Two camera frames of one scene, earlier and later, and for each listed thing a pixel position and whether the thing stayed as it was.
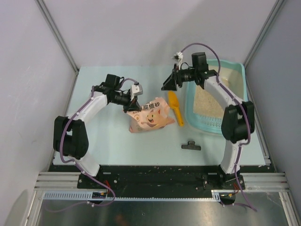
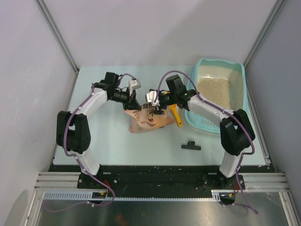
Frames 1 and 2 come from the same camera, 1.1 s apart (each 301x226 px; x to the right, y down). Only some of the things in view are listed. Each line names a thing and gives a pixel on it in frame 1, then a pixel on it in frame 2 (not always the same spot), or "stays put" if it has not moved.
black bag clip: [191, 145] stays put
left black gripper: [133, 104] stays put
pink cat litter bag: [152, 116] stays put
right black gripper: [170, 84] → [160, 111]
